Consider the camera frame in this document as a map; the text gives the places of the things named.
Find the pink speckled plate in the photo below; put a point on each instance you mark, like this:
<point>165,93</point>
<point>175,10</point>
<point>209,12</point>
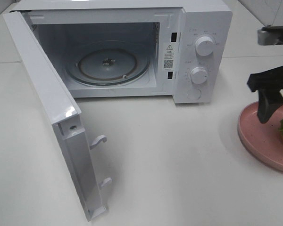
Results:
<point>264,141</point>

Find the white microwave oven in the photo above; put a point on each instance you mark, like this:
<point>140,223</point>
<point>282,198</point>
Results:
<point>168,30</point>

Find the white timer knob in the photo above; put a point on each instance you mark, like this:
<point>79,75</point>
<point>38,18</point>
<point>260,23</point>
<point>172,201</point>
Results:
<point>199,75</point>

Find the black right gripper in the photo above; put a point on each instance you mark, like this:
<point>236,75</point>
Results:
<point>268,84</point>

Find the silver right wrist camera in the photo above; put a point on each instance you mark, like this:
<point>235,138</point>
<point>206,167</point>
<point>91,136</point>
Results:
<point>270,35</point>

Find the upper white power knob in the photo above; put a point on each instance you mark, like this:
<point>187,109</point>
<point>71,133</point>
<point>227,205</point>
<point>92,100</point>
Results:
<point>204,45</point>

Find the glass microwave turntable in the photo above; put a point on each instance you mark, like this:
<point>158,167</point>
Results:
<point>107,63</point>

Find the white microwave door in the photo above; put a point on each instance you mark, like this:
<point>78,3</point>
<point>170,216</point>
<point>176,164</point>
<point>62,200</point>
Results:
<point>63,113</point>

